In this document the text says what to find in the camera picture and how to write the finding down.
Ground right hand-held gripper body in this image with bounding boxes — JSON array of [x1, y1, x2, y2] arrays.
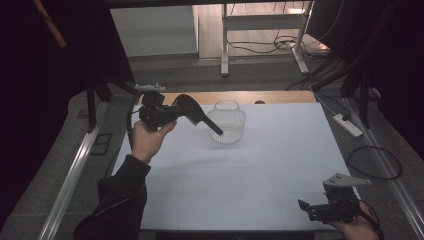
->
[[307, 172, 373, 224]]

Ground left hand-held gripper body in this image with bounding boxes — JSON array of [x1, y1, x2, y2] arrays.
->
[[134, 83, 180, 132]]

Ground black curved handled utensil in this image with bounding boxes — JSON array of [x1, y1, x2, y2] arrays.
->
[[171, 93, 224, 136]]

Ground white plastic basket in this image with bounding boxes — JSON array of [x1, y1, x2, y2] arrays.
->
[[206, 99, 247, 145]]

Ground person's left hand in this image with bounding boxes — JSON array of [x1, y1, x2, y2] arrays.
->
[[130, 119, 178, 165]]

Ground person's right hand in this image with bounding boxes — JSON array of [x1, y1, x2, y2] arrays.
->
[[327, 201, 382, 240]]

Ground wooden table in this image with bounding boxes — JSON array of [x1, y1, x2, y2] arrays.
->
[[159, 90, 317, 106]]

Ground white table mat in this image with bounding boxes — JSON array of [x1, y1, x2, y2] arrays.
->
[[112, 102, 362, 232]]

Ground black metal stand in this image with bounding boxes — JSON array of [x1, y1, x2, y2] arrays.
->
[[311, 61, 373, 130], [84, 79, 138, 134]]

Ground white power strip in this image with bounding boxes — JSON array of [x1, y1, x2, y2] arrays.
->
[[332, 113, 364, 139]]

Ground dark curtain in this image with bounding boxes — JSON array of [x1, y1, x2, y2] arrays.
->
[[0, 0, 136, 231], [305, 0, 424, 161]]

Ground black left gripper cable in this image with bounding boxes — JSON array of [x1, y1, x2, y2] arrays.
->
[[125, 92, 145, 149]]

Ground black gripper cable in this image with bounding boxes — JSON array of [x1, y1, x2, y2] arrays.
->
[[125, 92, 145, 149], [357, 198, 385, 240]]

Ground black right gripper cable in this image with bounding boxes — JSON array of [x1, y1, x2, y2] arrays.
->
[[357, 198, 385, 240]]

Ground aluminium floor rail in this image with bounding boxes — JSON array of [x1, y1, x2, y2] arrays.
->
[[37, 101, 111, 240], [342, 96, 424, 240]]

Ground black floor frame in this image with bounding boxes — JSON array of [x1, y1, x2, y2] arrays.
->
[[89, 132, 113, 157]]

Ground black looped floor cable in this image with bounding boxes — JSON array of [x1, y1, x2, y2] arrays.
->
[[345, 145, 403, 181]]

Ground white wall panel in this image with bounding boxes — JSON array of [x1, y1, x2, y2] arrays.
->
[[109, 4, 199, 58]]

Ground white metal stand frame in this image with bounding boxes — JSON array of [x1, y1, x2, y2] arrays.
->
[[220, 0, 315, 77]]

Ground white power strip cable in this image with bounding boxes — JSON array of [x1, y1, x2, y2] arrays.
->
[[307, 84, 338, 117]]

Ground tangled black floor cables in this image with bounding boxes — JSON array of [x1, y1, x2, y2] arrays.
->
[[226, 33, 333, 62]]

